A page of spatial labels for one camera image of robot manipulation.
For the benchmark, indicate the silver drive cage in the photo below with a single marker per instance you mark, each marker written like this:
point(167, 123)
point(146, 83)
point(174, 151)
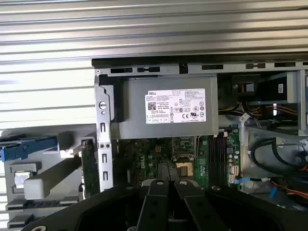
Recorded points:
point(294, 103)

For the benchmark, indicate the grey parts rack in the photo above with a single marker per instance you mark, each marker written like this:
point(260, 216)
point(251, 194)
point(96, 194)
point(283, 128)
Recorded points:
point(69, 144)

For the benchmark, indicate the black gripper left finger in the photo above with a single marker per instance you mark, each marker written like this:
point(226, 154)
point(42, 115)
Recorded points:
point(154, 211)

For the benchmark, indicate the green motherboard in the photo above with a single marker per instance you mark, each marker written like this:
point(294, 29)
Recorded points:
point(149, 156)

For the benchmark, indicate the silver CPU chip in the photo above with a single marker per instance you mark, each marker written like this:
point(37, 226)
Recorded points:
point(22, 180)

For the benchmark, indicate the green graphics card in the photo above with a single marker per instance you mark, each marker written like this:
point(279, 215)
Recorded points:
point(90, 168)

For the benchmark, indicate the CPU socket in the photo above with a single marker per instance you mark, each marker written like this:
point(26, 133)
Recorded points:
point(184, 169)

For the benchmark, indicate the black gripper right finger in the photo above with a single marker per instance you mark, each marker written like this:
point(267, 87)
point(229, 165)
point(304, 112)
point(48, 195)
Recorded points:
point(192, 211)

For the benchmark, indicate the grey power supply unit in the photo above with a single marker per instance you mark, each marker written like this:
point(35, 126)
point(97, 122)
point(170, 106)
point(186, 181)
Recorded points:
point(134, 106)

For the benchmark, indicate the black and silver PC case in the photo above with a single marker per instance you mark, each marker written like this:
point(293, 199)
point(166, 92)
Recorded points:
point(106, 156)

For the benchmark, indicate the thin metal locking lever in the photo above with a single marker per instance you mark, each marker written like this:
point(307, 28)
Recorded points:
point(198, 149)

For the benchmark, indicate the black RAM slot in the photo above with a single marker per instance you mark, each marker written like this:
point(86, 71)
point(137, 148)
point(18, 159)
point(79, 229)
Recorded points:
point(225, 161)
point(215, 161)
point(220, 161)
point(210, 161)

